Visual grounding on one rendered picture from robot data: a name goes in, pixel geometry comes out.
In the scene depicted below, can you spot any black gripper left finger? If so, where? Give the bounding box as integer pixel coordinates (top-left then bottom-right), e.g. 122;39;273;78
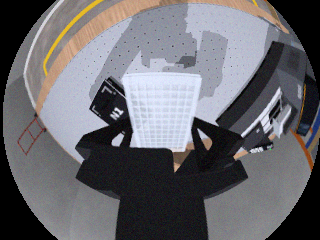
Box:
79;117;133;147

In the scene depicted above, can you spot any black rectangular pad with white corner marks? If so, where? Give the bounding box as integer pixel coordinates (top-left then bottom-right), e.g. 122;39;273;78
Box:
89;78;129;125

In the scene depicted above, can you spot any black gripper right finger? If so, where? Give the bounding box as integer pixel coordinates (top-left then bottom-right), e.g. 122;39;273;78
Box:
191;116;245;172

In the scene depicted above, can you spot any white multi-well plate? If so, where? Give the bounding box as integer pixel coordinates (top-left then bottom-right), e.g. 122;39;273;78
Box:
122;72;202;152

